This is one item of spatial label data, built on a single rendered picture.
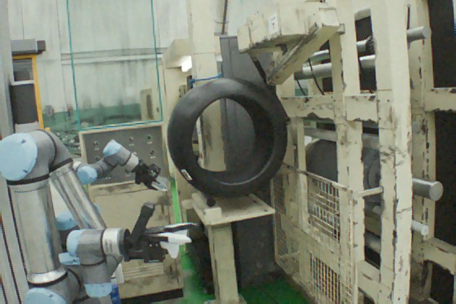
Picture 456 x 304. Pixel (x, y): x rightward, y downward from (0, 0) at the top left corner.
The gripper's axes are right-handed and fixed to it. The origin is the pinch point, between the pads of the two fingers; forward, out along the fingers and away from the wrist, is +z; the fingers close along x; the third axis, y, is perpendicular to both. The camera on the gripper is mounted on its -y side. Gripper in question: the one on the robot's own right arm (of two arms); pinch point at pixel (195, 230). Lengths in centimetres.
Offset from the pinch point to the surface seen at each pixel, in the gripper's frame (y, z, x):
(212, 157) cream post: -14, -2, -114
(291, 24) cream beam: -70, 40, -54
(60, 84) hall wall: -229, -475, -854
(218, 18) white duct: -112, 8, -156
